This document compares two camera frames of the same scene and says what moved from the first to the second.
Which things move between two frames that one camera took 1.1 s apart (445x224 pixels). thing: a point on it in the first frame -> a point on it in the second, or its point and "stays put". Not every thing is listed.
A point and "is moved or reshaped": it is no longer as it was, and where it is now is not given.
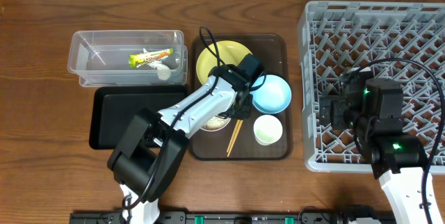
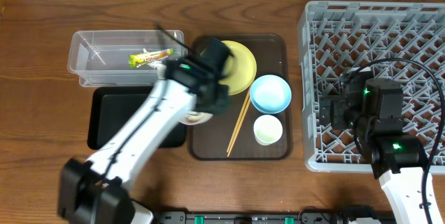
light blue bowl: (274, 97) stays put
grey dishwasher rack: (336, 37) stays put
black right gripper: (335, 111) stays put
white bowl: (215, 123) is moved or reshaped
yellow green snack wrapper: (135, 59) stays put
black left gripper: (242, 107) -> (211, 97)
